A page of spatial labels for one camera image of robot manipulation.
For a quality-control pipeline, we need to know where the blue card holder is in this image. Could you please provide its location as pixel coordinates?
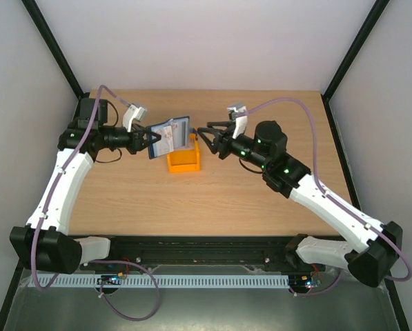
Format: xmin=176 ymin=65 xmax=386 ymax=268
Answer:
xmin=146 ymin=116 xmax=194 ymax=159

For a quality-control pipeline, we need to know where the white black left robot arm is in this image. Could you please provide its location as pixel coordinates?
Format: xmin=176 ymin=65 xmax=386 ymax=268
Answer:
xmin=10 ymin=98 xmax=161 ymax=274

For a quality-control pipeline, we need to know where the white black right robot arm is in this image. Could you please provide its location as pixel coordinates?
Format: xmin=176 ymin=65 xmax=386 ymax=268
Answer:
xmin=197 ymin=121 xmax=402 ymax=288

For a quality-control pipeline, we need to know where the yellow plastic bin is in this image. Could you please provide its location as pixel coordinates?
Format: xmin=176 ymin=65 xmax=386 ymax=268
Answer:
xmin=167 ymin=133 xmax=201 ymax=173

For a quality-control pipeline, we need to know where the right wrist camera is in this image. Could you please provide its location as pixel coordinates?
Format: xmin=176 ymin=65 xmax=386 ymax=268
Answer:
xmin=227 ymin=103 xmax=248 ymax=139

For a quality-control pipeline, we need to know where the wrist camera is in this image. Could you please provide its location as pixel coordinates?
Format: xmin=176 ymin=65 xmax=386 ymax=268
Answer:
xmin=122 ymin=103 xmax=148 ymax=132
xmin=227 ymin=103 xmax=248 ymax=139

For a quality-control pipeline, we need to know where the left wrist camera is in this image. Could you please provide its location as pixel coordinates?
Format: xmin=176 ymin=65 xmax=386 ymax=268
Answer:
xmin=122 ymin=103 xmax=148 ymax=132

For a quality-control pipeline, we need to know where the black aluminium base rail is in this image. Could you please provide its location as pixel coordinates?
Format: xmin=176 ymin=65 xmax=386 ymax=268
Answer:
xmin=81 ymin=236 xmax=325 ymax=274

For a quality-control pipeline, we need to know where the black right frame post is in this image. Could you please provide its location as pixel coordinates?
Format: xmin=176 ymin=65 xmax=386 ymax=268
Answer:
xmin=322 ymin=0 xmax=390 ymax=101

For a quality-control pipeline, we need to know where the black frame post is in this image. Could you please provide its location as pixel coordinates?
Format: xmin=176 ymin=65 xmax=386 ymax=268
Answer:
xmin=21 ymin=0 xmax=88 ymax=99
xmin=322 ymin=0 xmax=390 ymax=101

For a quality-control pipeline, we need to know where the black left frame post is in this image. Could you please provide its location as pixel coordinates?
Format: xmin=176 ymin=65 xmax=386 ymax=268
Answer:
xmin=21 ymin=0 xmax=88 ymax=99

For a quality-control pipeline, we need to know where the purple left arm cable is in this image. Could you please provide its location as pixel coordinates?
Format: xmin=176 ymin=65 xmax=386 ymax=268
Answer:
xmin=30 ymin=84 xmax=161 ymax=321

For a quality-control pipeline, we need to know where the white slotted cable duct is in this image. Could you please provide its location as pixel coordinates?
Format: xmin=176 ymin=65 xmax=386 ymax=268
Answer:
xmin=28 ymin=272 xmax=291 ymax=289

